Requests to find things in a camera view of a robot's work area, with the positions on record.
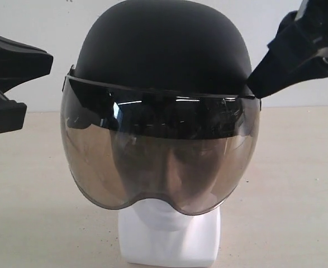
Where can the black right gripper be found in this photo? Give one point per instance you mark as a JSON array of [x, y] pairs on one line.
[[298, 53]]

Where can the black helmet with tinted visor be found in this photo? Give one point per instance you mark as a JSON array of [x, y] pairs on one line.
[[157, 107]]

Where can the white mannequin head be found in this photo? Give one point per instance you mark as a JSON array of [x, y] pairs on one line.
[[169, 229]]

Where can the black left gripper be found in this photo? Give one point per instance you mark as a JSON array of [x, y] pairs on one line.
[[19, 63]]

